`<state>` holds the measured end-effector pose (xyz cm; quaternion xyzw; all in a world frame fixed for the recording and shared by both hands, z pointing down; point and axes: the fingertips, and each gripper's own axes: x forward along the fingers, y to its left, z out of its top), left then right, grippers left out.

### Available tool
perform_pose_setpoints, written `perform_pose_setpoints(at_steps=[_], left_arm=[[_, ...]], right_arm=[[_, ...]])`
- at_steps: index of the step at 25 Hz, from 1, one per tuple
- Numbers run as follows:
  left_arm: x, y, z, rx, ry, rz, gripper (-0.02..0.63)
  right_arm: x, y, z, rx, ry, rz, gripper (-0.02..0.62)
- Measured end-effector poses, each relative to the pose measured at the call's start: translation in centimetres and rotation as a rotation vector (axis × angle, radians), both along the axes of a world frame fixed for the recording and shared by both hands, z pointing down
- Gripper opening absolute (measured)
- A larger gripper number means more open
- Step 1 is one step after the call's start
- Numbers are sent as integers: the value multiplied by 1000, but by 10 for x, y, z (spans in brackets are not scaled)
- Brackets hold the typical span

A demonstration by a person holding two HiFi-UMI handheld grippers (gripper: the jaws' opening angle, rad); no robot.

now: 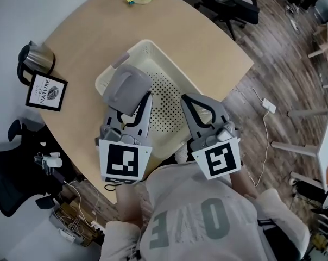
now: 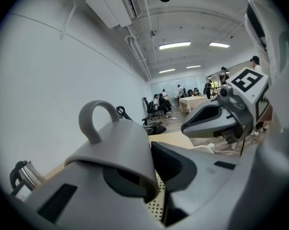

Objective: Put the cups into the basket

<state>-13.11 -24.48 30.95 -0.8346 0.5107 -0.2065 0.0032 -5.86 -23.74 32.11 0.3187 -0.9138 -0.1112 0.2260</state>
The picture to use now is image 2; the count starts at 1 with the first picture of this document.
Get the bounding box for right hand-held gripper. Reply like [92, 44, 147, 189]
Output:
[181, 67, 272, 150]

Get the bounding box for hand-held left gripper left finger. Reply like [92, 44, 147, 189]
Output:
[24, 162, 165, 230]

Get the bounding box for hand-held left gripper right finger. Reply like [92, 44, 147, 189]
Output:
[151, 141, 241, 228]

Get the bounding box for cream perforated basket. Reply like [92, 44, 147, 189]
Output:
[144, 173, 168, 222]

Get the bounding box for grey cup with handle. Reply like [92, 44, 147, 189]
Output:
[64, 100, 159, 202]

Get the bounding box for white power strip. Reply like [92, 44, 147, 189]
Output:
[193, 142, 216, 153]

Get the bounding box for table with cream cloth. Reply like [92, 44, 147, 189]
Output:
[178, 96, 209, 115]

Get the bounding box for black office chair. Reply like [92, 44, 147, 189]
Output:
[141, 116, 167, 136]
[142, 97, 161, 120]

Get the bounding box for stainless steel kettle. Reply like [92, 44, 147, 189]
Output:
[10, 161, 44, 196]

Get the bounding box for white ceiling pipes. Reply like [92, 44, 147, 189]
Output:
[124, 26, 153, 81]

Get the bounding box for white ceiling air conditioner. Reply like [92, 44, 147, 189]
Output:
[85, 0, 143, 29]

